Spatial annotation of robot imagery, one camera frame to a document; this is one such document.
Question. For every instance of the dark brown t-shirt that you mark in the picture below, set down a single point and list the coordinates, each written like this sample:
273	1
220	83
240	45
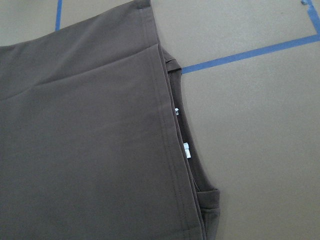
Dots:
94	139

